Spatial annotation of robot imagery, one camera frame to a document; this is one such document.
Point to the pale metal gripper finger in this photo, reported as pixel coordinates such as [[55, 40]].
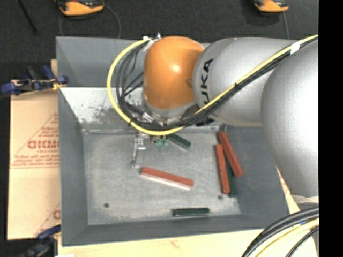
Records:
[[134, 154], [142, 158]]

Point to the red-brown flat block, pale side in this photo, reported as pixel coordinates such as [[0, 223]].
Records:
[[166, 177]]

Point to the grey metal bin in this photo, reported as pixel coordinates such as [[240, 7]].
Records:
[[112, 175]]

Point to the dark green flat block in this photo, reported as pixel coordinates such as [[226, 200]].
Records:
[[190, 212], [182, 141], [232, 186]]

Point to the brown cardboard board, red print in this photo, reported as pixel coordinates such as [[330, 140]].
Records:
[[32, 186]]

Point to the black cylinder on white bracket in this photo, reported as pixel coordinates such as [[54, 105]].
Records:
[[205, 121]]

